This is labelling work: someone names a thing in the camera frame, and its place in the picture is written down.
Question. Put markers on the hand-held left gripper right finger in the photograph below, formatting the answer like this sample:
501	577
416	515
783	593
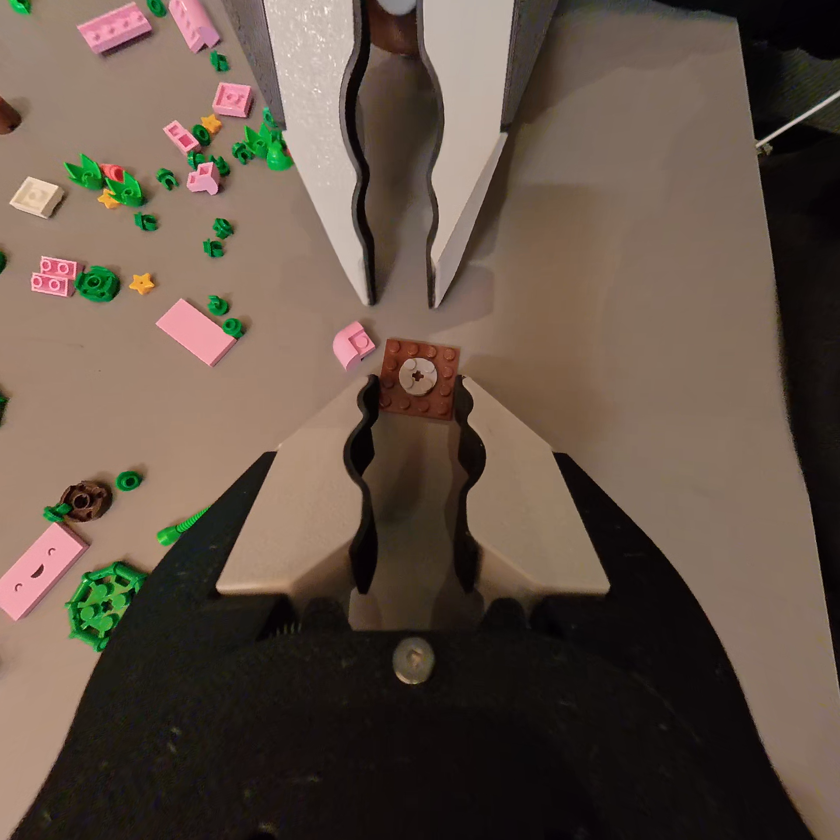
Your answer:
538	525

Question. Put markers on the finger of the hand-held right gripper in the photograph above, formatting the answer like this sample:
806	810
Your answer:
308	98
472	85

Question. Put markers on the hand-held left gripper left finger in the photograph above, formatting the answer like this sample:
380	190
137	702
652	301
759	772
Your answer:
289	525

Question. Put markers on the brown square studded plate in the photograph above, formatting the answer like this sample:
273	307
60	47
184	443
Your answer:
420	408

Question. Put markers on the small grey piece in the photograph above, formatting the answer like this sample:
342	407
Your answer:
426	386

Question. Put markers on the pink curved brick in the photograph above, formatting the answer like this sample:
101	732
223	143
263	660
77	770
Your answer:
348	351

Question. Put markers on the person's right hand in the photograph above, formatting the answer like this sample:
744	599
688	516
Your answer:
394	36

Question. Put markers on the pink square jumper plate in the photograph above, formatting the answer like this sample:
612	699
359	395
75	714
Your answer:
232	100

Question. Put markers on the pink half cylinder brick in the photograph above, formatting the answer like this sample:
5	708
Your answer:
193	23

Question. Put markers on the yellow star piece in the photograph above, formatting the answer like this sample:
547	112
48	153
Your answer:
211	124
108	199
142	283

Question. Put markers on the green flexible bar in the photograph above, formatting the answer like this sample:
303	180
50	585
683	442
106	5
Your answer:
170	533

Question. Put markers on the coral cone piece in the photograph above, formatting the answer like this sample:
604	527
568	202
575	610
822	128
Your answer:
113	172

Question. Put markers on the dark brown round plate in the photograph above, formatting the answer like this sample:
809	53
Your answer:
98	502

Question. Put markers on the green spiky leaf element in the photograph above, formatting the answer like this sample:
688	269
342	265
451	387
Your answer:
85	174

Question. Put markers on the pink flat rectangular tile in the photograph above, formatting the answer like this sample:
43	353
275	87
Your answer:
193	331

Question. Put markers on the brown round brick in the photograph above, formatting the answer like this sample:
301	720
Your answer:
8	117

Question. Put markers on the white square plate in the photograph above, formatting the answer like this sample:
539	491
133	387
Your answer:
36	197

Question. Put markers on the pink face tile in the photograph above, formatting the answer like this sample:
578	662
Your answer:
33	584

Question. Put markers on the person's black clothing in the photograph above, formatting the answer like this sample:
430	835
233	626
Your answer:
807	459

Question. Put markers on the pink stepped studded plate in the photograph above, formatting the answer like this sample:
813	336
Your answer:
56	277

